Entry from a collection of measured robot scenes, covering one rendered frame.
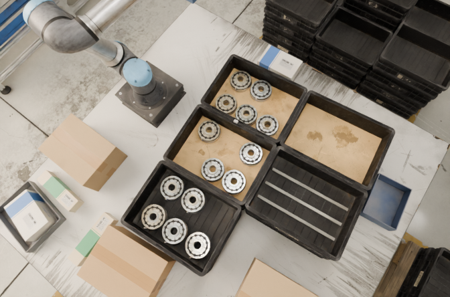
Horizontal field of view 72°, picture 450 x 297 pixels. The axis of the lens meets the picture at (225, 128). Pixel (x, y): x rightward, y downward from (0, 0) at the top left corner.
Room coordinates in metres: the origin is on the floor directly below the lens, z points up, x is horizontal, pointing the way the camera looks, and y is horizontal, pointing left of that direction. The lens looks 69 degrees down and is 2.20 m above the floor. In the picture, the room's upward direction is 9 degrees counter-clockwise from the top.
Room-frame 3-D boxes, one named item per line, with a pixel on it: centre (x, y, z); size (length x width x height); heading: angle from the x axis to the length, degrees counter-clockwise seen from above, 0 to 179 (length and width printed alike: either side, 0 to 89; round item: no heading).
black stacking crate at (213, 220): (0.15, 0.23, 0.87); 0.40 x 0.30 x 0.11; 51
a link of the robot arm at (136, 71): (0.79, 0.35, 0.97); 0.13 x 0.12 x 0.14; 37
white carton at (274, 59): (0.86, -0.34, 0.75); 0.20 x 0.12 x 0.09; 48
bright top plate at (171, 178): (0.28, 0.27, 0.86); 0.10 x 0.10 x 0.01
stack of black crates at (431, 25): (1.15, -1.48, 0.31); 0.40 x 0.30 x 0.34; 45
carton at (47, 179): (0.38, 0.83, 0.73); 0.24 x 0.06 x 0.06; 43
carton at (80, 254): (0.13, 0.67, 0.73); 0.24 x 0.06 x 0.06; 136
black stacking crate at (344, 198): (0.13, -0.27, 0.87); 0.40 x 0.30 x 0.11; 51
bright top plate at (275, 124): (0.49, -0.19, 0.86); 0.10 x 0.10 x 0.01
